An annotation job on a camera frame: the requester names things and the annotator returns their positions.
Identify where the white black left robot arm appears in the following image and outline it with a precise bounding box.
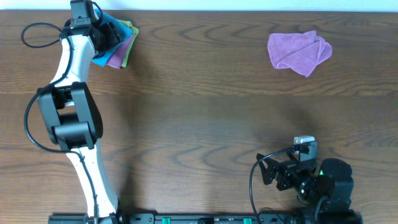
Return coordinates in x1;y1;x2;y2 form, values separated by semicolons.
35;1;126;223

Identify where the blue microfiber cloth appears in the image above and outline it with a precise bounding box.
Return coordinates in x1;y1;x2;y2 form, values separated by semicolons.
92;9;139;69

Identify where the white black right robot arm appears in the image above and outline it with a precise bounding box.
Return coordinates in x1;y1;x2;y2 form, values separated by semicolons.
256;153;363;224

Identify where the crumpled purple cloth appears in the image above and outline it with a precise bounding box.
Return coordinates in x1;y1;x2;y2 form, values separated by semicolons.
267;30;333;78

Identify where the folded purple cloth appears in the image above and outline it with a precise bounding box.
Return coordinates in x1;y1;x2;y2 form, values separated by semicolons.
106;38;128;69

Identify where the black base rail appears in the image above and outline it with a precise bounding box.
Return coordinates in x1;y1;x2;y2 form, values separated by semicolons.
47;209;363;224

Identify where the green folded cloth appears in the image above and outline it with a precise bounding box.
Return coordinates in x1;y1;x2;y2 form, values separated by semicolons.
119;20;139;68

